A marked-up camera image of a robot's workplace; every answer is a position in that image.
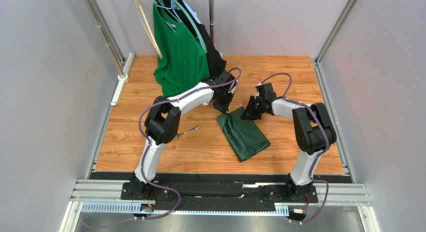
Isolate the dark green cloth napkin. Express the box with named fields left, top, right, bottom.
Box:
left=216, top=107, right=271, bottom=162

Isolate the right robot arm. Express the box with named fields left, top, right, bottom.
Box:
left=241, top=83, right=337, bottom=202

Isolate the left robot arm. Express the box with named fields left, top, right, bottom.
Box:
left=121, top=70, right=239, bottom=200

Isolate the black t-shirt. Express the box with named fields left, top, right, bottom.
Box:
left=177, top=0, right=227, bottom=77

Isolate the silver fork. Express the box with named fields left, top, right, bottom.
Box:
left=174, top=125, right=201, bottom=139

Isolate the green t-shirt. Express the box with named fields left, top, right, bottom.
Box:
left=152, top=4, right=210, bottom=98

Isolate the metal rack pole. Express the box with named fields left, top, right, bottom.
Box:
left=208, top=0, right=215, bottom=44

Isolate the teal clothes hanger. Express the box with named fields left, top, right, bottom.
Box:
left=155, top=0, right=208, bottom=54

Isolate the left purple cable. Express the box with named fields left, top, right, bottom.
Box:
left=137, top=67, right=243, bottom=221

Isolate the purple cable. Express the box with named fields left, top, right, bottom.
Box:
left=257, top=72, right=331, bottom=225
left=137, top=67, right=243, bottom=221

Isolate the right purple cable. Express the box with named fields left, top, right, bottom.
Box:
left=257, top=72, right=331, bottom=225

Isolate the white corner pole bracket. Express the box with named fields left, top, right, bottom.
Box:
left=110, top=52, right=136, bottom=106

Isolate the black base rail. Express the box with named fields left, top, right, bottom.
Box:
left=89, top=172, right=320, bottom=213

